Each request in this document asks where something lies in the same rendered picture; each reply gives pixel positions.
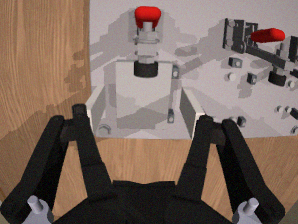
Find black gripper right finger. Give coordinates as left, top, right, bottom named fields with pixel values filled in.
left=163, top=87, right=286, bottom=224

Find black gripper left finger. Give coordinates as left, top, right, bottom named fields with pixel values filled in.
left=0, top=84, right=127, bottom=224

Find grey rectangular block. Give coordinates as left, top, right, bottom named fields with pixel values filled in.
left=115, top=59, right=173, bottom=130

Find grey metal fixture plate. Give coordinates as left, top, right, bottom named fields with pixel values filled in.
left=89, top=0, right=298, bottom=139

